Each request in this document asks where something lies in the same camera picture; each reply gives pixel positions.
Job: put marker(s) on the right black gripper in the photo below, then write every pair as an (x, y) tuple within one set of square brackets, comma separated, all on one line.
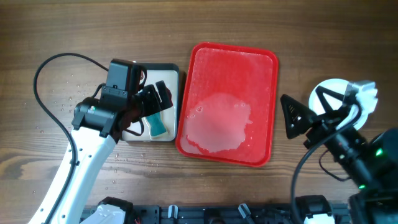
[(323, 122)]

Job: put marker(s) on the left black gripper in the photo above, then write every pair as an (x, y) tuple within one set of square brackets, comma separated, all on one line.
[(155, 101)]

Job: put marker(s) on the white plate with red stain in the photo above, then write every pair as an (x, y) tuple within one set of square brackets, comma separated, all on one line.
[(329, 96)]

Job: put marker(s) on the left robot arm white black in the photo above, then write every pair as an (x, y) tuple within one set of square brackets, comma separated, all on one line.
[(98, 125)]

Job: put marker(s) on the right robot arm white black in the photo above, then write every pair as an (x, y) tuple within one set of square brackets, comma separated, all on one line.
[(372, 166)]

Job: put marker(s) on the black tray with soapy water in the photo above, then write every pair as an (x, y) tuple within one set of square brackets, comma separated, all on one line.
[(169, 73)]

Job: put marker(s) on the red plastic tray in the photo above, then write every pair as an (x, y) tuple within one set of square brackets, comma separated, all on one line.
[(228, 106)]

